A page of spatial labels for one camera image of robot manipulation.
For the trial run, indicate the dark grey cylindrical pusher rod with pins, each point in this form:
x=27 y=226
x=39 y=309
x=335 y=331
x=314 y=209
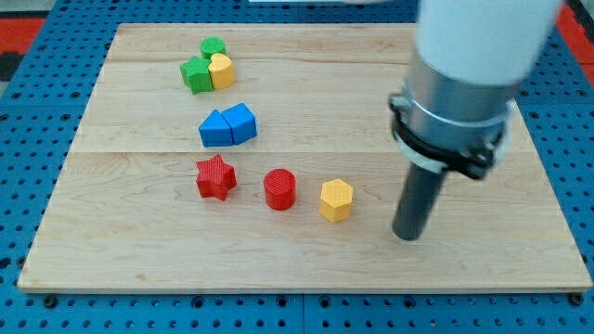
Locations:
x=420 y=192

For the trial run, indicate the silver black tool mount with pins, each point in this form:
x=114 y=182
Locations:
x=447 y=124

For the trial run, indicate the yellow hexagon block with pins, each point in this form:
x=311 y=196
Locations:
x=336 y=200

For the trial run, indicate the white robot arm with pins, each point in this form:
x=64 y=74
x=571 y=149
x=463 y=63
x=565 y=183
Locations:
x=482 y=41

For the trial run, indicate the red cylinder block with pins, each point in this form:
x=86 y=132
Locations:
x=280 y=189

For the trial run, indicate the blue pentagon block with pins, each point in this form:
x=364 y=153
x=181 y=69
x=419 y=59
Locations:
x=242 y=123

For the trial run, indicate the red star block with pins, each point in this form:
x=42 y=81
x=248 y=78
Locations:
x=215 y=178

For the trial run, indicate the wooden board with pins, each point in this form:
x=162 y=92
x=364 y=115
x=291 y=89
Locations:
x=126 y=215

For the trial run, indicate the blue triangle block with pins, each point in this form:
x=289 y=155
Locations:
x=215 y=131

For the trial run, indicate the yellow heart block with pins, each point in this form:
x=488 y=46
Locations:
x=222 y=71

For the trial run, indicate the green cylinder block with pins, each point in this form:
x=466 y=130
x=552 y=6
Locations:
x=212 y=45

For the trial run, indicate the green star block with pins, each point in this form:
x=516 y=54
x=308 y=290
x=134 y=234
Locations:
x=196 y=75

